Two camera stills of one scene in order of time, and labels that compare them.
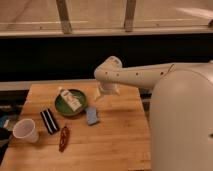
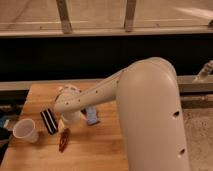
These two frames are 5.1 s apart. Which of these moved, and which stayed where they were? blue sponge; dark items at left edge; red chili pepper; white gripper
Moved: white gripper
Stayed: dark items at left edge; red chili pepper; blue sponge
